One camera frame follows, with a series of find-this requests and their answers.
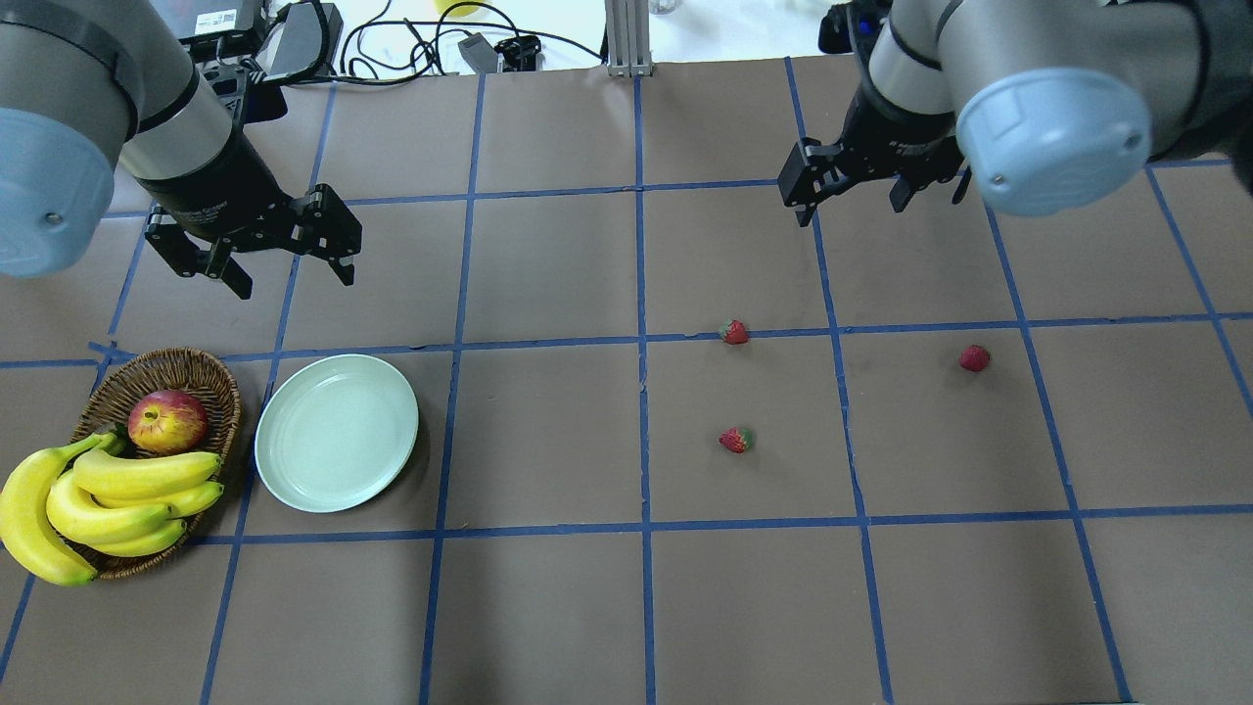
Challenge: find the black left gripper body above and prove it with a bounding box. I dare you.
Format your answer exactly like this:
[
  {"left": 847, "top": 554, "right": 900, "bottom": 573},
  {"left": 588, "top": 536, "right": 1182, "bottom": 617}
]
[{"left": 145, "top": 187, "right": 317, "bottom": 278}]

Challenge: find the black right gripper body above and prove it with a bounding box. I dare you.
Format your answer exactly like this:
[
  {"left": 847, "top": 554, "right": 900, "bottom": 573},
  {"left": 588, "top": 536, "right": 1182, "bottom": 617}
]
[{"left": 829, "top": 88, "right": 965, "bottom": 197}]

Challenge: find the strawberry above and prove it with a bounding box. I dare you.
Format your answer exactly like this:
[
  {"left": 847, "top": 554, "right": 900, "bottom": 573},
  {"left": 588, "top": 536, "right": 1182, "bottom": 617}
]
[
  {"left": 718, "top": 427, "right": 756, "bottom": 455},
  {"left": 959, "top": 344, "right": 992, "bottom": 373},
  {"left": 718, "top": 318, "right": 751, "bottom": 347}
]

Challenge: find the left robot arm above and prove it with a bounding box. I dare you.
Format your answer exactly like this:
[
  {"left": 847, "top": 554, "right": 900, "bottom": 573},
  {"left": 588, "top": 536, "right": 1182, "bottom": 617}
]
[{"left": 1, "top": 1, "right": 362, "bottom": 301}]

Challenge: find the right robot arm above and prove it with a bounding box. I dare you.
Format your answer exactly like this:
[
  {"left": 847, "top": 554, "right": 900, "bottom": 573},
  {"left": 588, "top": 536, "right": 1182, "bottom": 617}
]
[{"left": 777, "top": 1, "right": 1252, "bottom": 225}]

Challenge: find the light green plate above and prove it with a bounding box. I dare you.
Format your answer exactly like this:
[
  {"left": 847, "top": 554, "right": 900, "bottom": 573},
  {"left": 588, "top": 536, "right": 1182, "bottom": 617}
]
[{"left": 254, "top": 353, "right": 421, "bottom": 513}]

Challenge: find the red apple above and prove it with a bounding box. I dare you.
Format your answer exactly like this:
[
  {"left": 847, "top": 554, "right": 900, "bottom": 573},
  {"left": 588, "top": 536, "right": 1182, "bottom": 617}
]
[{"left": 127, "top": 389, "right": 209, "bottom": 455}]

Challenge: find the wicker basket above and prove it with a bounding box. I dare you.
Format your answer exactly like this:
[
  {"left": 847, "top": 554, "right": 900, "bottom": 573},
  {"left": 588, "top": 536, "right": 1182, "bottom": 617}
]
[{"left": 68, "top": 347, "right": 246, "bottom": 582}]

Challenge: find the yellow banana bunch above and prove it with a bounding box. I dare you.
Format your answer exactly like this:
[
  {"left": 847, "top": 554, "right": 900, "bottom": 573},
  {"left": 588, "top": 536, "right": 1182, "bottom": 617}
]
[{"left": 3, "top": 432, "right": 224, "bottom": 589}]

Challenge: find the aluminium frame post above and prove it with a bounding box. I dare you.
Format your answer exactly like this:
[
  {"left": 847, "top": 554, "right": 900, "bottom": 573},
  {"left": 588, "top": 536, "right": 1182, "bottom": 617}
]
[{"left": 604, "top": 0, "right": 655, "bottom": 76}]

